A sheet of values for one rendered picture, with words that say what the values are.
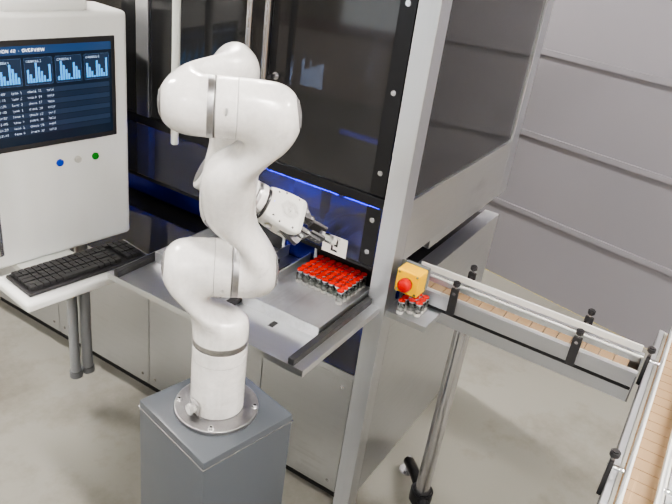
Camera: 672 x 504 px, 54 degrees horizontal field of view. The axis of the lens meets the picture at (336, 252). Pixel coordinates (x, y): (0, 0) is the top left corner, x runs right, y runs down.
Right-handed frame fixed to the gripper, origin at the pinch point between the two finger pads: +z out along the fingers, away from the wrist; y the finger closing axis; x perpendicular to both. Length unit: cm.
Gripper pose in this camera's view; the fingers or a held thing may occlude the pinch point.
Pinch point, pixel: (316, 232)
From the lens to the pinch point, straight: 160.8
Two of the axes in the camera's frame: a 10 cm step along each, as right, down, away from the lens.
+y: 1.7, -8.2, 5.4
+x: -5.6, 3.7, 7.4
